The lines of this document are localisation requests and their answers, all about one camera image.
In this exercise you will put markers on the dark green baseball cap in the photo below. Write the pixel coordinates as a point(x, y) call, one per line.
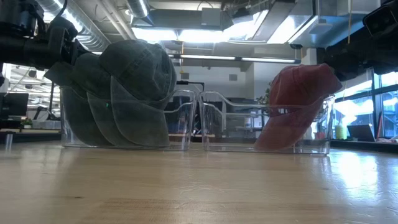
point(93, 74)
point(140, 68)
point(74, 118)

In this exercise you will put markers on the maroon baseball cap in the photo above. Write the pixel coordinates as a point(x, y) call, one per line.
point(298, 84)

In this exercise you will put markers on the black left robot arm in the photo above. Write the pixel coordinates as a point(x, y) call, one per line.
point(18, 49)

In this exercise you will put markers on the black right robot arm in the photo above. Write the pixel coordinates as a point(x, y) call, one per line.
point(382, 46)

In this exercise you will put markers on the yellow green bottle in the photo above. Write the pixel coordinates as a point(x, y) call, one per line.
point(340, 132)

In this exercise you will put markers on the open laptop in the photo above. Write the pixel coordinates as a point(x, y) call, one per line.
point(360, 133)

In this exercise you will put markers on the black computer monitor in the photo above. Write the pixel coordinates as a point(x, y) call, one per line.
point(14, 105)

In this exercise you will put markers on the small potted plant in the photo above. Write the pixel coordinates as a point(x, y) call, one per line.
point(26, 123)

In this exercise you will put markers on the potted plant with white flowers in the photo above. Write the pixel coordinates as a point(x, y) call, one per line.
point(264, 98)

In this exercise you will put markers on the long ceiling light fixture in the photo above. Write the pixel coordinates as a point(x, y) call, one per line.
point(233, 58)

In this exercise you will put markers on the clear plastic bin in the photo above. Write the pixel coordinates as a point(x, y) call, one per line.
point(182, 124)
point(233, 130)

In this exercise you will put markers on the grey ceiling box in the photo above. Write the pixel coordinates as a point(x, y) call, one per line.
point(211, 17)

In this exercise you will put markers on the large silver ventilation duct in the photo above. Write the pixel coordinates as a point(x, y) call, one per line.
point(84, 28)

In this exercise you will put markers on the small silver ventilation duct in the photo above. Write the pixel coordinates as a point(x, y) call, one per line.
point(138, 7)

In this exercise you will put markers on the black bracket bar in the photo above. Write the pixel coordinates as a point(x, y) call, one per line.
point(189, 82)

